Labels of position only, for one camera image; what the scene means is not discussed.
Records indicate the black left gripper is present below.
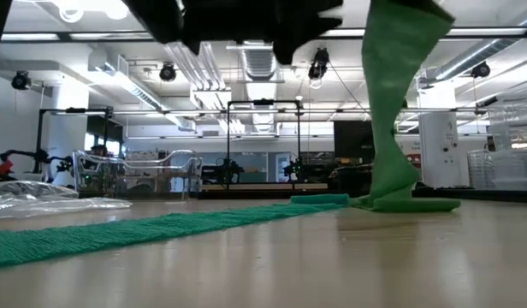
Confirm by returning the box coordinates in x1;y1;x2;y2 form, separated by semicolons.
121;0;344;66

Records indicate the light green bandage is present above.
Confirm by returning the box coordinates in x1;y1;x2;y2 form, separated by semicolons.
349;0;462;214

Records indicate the teal green bandage strip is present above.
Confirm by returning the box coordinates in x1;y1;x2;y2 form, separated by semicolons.
0;192;351;270

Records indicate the black monitor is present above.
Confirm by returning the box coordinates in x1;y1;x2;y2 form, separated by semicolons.
334;120;376;164

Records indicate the clear plastic container stack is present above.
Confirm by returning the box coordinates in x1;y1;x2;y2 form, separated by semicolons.
466;102;527;192

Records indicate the clear acrylic tray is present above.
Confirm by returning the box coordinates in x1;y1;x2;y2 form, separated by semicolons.
73;149;204;200

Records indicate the red black background robot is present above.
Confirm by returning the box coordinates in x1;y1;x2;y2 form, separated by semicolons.
0;148;74;185

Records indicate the clear plastic bag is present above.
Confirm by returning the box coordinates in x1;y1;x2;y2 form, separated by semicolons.
0;180;133;220

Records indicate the ribbed ceiling air duct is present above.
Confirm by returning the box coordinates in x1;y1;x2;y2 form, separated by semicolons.
240;40;286;82

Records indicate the silver ceiling duct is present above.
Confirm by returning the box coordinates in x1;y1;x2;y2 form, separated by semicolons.
425;12;527;82

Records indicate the black ceiling-hung camera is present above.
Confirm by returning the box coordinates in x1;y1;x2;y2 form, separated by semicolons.
159;62;178;82
10;70;33;91
308;46;331;80
471;61;491;80

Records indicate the black background station frame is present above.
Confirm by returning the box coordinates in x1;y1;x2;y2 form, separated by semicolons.
226;98;302;192
34;106;115;175

